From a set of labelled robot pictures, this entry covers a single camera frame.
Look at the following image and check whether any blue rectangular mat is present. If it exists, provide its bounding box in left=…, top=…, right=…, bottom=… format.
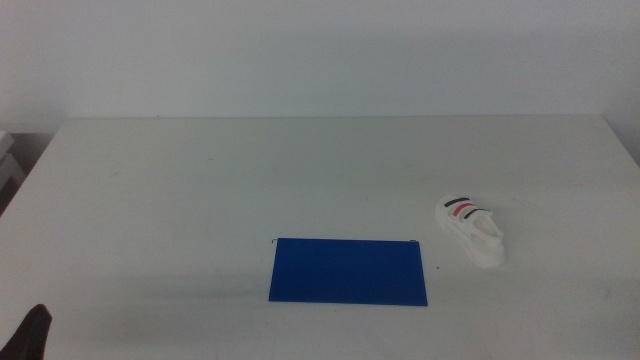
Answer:
left=268, top=237, right=429, bottom=307

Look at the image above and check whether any white strapped toy shoe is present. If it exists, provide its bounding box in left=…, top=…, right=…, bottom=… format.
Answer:
left=434, top=195, right=506, bottom=269

